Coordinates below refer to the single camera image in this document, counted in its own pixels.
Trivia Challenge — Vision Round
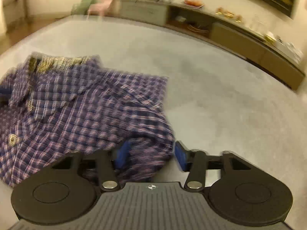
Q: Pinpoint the blue plaid shirt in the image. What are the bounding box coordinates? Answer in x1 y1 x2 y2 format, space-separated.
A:
1 53 174 187

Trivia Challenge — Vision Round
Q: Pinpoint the pink plastic child chair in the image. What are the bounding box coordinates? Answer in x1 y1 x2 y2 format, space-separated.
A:
87 0 113 18

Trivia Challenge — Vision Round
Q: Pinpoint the green plastic child chair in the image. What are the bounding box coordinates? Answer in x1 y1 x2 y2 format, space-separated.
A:
71 0 92 15

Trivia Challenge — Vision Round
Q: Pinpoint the long grey TV cabinet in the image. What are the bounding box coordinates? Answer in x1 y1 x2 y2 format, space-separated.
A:
119 0 306 91

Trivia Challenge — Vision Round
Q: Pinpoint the red fruit plate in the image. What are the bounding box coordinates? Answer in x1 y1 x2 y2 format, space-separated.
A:
184 0 204 8

